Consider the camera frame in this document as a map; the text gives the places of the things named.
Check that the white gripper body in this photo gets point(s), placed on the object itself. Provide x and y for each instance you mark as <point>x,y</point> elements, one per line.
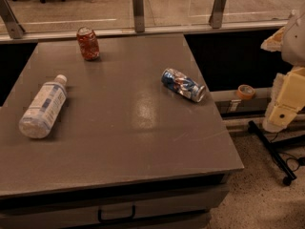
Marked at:
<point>294,42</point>

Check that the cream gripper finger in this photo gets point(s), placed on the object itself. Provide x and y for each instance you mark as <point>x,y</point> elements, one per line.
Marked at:
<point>287,100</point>
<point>274,42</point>

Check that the blue silver redbull can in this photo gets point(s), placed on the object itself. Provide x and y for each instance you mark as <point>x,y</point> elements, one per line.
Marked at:
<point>181,84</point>

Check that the red soda can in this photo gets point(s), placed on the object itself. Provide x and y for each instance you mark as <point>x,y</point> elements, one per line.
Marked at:
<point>88,43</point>

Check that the orange tape roll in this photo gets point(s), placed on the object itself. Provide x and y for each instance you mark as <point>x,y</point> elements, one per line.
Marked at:
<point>245,92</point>

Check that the black wheeled stand leg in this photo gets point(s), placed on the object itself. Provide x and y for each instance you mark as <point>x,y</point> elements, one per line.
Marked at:
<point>273,147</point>

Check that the grey cabinet drawer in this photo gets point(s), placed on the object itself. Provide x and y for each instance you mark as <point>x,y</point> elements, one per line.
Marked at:
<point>173,209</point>

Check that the clear plastic water bottle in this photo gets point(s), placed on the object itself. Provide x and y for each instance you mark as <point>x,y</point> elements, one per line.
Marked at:
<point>40,116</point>

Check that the right metal glass bracket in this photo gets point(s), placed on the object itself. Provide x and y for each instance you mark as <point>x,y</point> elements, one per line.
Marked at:
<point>216,17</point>

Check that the metal glass bracket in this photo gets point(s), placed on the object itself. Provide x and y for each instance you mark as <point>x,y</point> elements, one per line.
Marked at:
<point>216,17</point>
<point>15,30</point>
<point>138,15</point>

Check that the middle metal glass bracket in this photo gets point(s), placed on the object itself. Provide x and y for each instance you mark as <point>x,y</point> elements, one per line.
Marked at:
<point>138,15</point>

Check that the black drawer handle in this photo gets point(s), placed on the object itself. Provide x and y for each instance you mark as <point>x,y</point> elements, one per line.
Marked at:
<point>116,215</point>

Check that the left metal glass bracket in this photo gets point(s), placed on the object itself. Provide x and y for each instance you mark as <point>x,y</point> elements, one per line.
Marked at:
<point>15,30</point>

